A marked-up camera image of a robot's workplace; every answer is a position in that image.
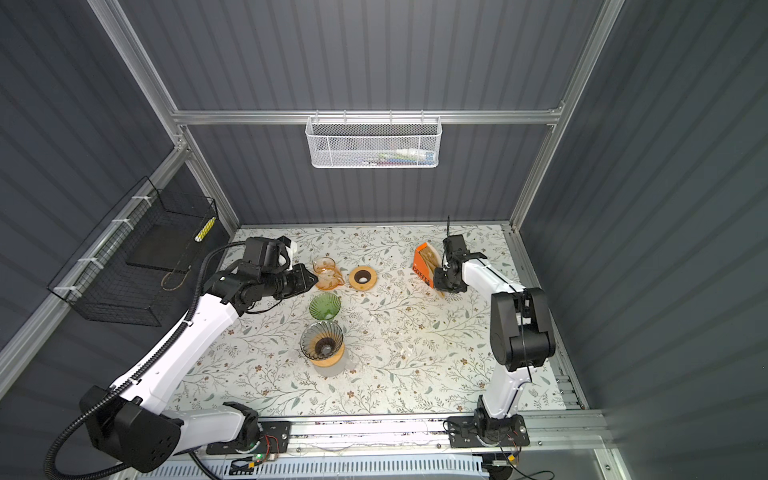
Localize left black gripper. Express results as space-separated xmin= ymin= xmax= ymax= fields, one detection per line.
xmin=261 ymin=263 xmax=318 ymax=300

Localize orange coffee filter pack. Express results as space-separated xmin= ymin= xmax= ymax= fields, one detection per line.
xmin=412 ymin=242 xmax=442 ymax=289

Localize grey clear glass dripper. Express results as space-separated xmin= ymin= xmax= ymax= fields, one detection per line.
xmin=300 ymin=321 xmax=344 ymax=362

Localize wooden dripper ring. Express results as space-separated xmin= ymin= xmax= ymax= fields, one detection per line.
xmin=307 ymin=347 xmax=347 ymax=369
xmin=349 ymin=265 xmax=379 ymax=293

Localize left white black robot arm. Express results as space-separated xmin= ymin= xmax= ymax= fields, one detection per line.
xmin=80 ymin=264 xmax=318 ymax=472

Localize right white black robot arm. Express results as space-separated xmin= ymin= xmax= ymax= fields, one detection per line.
xmin=433 ymin=234 xmax=556 ymax=433

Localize green glass dripper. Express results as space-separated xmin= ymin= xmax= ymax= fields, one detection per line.
xmin=308 ymin=292 xmax=341 ymax=321

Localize yellow marker pen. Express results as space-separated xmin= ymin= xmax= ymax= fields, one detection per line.
xmin=194 ymin=216 xmax=217 ymax=243

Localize black flat pad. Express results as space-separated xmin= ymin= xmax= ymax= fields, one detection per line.
xmin=126 ymin=225 xmax=202 ymax=273

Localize items in white basket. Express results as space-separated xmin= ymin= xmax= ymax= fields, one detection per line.
xmin=357 ymin=148 xmax=438 ymax=167

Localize white perforated vent strip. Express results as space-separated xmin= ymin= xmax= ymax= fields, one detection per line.
xmin=134 ymin=455 xmax=490 ymax=480

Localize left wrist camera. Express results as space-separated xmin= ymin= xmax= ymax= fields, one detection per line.
xmin=239 ymin=236 xmax=294 ymax=277

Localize black corrugated cable conduit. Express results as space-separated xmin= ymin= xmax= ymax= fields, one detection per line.
xmin=43 ymin=241 xmax=253 ymax=480

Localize black wire mesh basket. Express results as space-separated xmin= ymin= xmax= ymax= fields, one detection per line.
xmin=48 ymin=178 xmax=218 ymax=327

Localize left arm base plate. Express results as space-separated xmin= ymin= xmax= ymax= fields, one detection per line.
xmin=205 ymin=421 xmax=292 ymax=455

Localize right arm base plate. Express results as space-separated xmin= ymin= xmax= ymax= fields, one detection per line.
xmin=443 ymin=414 xmax=530 ymax=449

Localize white wire mesh basket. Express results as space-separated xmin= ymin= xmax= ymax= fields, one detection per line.
xmin=305 ymin=115 xmax=443 ymax=169

